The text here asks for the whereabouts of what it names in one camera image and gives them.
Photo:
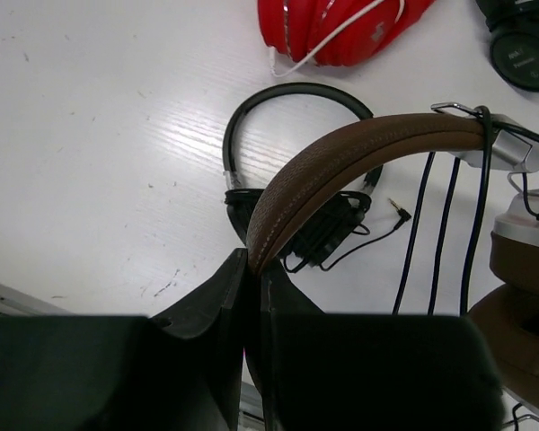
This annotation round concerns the black headphones upper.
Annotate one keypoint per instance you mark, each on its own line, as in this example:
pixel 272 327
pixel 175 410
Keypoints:
pixel 514 41

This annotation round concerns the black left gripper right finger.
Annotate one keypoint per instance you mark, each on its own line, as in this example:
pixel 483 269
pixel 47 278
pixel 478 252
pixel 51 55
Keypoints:
pixel 286 316

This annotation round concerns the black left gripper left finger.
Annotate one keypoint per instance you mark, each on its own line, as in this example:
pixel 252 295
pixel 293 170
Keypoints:
pixel 202 379

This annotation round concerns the black headphones lower with cable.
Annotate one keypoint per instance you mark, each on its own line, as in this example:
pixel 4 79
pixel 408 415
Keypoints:
pixel 321 196

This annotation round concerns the aluminium front rail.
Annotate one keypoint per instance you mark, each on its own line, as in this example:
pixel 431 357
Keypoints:
pixel 15 303

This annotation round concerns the red headphones with white cable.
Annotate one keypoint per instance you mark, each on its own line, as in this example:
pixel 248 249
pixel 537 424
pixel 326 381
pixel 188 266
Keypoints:
pixel 332 32

